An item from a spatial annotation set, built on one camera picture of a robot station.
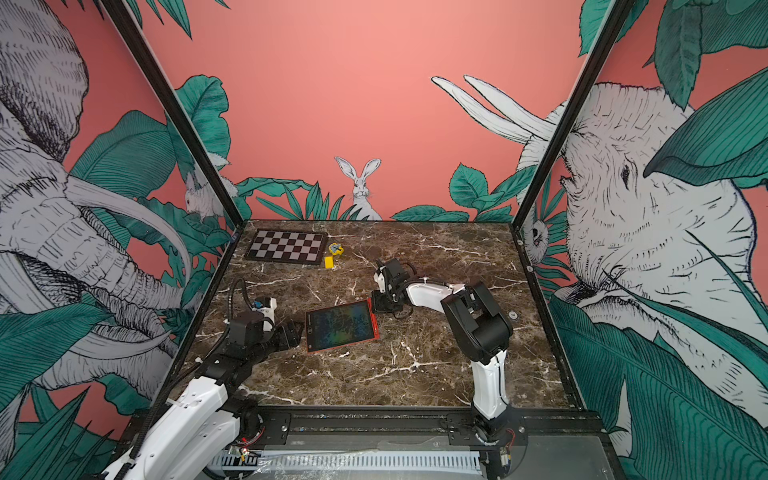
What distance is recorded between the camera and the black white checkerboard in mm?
1093

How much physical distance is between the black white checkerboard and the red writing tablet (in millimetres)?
218

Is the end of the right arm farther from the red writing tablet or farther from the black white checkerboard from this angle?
the black white checkerboard

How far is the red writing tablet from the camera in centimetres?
91
